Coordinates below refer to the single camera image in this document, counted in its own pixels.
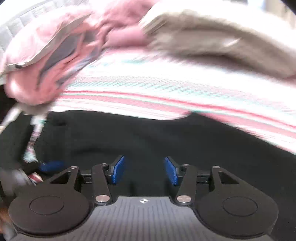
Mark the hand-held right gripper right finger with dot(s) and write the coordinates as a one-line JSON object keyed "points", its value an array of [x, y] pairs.
{"points": [[171, 171]]}

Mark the pink duvet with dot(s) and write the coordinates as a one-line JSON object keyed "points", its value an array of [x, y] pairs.
{"points": [[124, 30]]}

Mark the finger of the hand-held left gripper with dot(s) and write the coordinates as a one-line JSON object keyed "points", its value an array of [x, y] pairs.
{"points": [[52, 166]]}

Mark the grey quilted headboard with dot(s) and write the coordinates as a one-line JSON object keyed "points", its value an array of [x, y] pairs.
{"points": [[13, 25]]}

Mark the pink pillow with grey edge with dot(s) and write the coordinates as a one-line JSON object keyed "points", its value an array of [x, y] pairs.
{"points": [[34, 41]]}

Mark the pink and grey folded blanket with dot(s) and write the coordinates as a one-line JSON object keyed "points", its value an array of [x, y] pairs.
{"points": [[34, 85]]}

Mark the patterned bed sheet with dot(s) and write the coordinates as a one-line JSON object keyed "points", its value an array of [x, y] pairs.
{"points": [[150, 92]]}

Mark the striped folded quilt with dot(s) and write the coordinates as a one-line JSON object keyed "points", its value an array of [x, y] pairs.
{"points": [[208, 39]]}

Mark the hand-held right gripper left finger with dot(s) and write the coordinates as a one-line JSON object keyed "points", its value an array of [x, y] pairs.
{"points": [[118, 170]]}

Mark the black pants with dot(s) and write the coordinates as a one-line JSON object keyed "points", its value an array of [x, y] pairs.
{"points": [[143, 139]]}

